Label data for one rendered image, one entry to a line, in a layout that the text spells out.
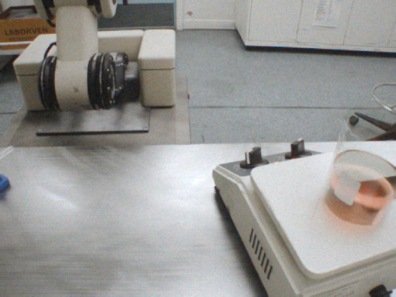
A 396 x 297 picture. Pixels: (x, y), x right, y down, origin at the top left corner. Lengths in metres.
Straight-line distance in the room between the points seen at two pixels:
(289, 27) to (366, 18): 0.64
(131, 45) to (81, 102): 0.50
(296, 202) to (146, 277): 0.16
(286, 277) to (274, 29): 2.57
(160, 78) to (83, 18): 0.37
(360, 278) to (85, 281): 0.24
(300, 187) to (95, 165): 0.27
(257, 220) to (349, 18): 2.73
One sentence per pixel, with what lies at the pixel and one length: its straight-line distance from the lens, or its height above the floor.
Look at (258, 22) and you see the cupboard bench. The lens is 2.73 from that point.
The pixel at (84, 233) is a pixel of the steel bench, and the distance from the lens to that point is 0.39.
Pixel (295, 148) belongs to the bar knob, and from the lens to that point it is 0.39.
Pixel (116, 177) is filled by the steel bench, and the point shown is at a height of 0.75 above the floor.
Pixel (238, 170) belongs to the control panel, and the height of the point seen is 0.80.
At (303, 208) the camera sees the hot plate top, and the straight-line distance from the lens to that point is 0.29.
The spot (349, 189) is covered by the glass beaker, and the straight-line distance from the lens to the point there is 0.26.
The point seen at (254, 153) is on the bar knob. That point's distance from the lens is 0.37.
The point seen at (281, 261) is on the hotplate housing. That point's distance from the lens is 0.28.
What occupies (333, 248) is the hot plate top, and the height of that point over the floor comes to 0.84.
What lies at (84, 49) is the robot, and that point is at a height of 0.68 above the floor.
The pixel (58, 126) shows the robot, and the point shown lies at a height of 0.38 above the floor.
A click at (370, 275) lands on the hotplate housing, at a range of 0.30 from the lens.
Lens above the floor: 1.04
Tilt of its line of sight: 38 degrees down
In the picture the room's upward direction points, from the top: 2 degrees clockwise
